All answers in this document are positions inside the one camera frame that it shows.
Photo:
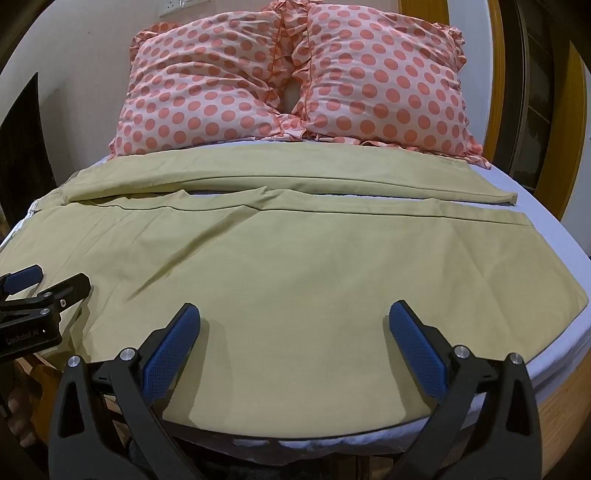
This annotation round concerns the wooden door frame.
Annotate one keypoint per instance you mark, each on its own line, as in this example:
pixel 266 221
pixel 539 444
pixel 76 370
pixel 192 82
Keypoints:
pixel 577 138

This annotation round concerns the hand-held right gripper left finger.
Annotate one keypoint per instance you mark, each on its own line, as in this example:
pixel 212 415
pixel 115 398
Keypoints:
pixel 171 350

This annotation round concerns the yellow-green bed sheet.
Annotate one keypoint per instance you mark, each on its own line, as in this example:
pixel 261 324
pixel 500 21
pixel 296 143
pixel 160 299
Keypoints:
pixel 286 258

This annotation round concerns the pink polka-dot pillow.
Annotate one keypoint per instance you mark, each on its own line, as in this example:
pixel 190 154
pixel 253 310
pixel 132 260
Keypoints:
pixel 383 78
pixel 198 87

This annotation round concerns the person's left hand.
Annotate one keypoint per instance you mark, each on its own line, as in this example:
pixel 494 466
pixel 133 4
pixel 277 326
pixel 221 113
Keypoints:
pixel 19 415

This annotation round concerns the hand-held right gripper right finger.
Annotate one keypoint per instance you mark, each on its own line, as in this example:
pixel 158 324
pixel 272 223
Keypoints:
pixel 418 350

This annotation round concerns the bed with white sheet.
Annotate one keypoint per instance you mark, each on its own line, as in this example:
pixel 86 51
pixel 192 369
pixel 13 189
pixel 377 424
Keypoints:
pixel 545 221

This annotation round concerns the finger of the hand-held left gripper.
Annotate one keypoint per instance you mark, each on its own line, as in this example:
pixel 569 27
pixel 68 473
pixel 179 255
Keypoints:
pixel 69 288
pixel 25 276

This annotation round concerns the black furniture panel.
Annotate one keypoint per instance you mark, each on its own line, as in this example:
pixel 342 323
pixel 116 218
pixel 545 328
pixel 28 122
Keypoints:
pixel 25 129

